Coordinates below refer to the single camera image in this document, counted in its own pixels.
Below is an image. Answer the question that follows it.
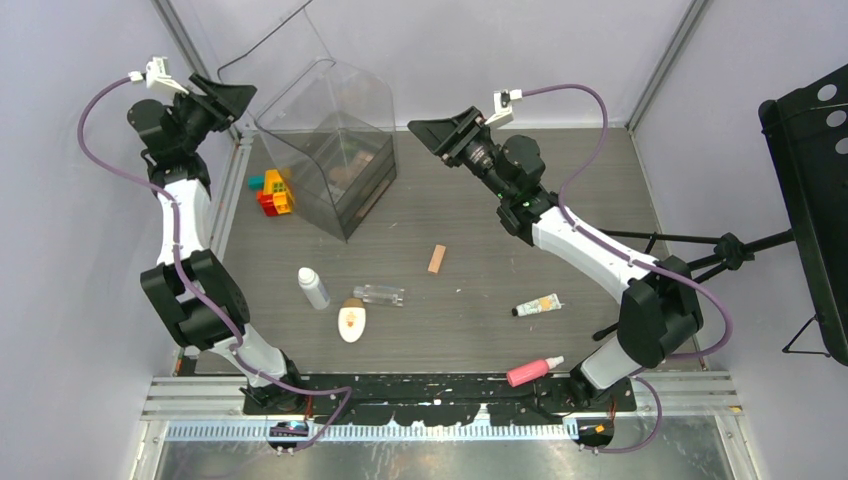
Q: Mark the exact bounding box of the colourful toy block stack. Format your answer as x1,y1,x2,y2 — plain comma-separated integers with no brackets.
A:
248,169,294,217

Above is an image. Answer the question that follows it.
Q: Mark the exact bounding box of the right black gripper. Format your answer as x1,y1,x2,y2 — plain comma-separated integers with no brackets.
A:
407,108,512,203

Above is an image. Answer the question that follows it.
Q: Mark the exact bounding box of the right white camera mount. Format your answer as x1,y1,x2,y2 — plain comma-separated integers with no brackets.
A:
485,89,523,129

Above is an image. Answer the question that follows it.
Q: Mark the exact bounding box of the small printed cream tube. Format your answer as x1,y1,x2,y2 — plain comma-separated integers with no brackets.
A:
511,294,562,317

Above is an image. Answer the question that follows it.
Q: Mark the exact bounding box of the clear small bottle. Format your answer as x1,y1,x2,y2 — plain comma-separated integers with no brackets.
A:
353,285,405,307

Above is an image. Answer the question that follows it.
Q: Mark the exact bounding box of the black perforated panel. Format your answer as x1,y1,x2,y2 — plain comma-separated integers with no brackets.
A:
758,66,847,364

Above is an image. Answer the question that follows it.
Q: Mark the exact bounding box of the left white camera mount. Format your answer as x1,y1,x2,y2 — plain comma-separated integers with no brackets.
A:
127,56,190,95

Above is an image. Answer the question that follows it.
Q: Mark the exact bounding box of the peach concealer stick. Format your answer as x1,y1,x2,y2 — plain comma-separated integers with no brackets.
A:
427,244,447,274

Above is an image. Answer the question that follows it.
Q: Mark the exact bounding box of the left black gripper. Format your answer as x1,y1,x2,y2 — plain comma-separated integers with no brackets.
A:
172,75,255,154

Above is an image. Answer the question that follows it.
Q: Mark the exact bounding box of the clear acrylic drawer organizer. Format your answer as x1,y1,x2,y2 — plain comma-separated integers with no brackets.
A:
216,1,397,241

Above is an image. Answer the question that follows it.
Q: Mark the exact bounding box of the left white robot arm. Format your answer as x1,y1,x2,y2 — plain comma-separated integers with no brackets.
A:
127,73,307,414

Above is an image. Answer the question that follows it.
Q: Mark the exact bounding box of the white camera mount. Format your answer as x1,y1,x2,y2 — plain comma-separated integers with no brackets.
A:
127,56,190,95
485,89,523,129

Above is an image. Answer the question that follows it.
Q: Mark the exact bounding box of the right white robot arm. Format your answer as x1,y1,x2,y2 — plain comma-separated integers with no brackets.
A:
407,107,703,411

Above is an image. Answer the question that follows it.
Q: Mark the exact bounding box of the black tripod stand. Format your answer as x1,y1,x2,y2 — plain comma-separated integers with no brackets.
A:
592,229,794,348

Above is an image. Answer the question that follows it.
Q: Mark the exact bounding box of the pink spray bottle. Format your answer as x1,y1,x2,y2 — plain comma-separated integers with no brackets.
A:
506,356,564,388

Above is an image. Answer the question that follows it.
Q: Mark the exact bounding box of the white cylindrical bottle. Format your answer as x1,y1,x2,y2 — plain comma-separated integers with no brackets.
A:
297,267,330,310

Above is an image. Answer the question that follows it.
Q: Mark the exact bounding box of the white oval compact case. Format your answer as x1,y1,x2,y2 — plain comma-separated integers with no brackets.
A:
337,298,367,343

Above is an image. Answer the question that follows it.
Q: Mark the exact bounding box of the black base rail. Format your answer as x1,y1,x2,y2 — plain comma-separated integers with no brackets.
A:
240,373,636,426

